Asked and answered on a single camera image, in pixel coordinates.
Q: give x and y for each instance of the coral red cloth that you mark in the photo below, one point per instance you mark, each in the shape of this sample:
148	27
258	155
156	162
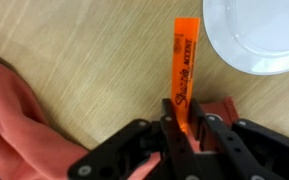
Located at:
14	126

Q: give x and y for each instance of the white round plate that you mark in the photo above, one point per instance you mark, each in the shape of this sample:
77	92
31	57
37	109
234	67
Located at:
260	30

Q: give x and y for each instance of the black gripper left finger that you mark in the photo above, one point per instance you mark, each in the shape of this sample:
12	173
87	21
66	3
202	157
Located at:
179	150

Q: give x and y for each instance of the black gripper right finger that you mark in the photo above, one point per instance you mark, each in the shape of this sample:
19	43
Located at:
230	150

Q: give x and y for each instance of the orange highlighter pen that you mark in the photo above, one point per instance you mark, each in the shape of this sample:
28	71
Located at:
184	66

